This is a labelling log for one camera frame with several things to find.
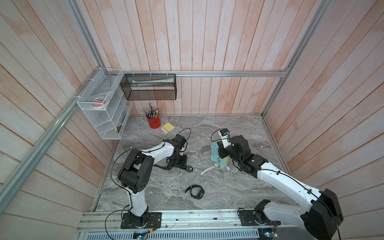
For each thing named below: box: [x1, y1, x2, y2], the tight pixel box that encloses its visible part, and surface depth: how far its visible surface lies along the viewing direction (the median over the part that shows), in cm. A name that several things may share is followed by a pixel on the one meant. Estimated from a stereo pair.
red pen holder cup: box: [146, 114, 161, 129], surface depth 110 cm
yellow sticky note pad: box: [162, 122, 175, 133], surface depth 116 cm
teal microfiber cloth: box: [210, 141, 230, 169], surface depth 85 cm
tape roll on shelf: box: [90, 96, 110, 110], surface depth 76 cm
